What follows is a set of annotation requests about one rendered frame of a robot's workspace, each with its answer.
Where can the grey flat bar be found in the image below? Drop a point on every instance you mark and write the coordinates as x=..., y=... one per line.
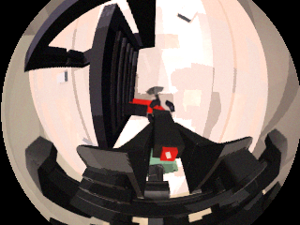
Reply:
x=88, y=143

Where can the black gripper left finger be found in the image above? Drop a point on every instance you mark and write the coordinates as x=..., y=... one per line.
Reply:
x=131, y=158

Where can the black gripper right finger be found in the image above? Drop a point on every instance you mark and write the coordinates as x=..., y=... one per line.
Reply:
x=201, y=157

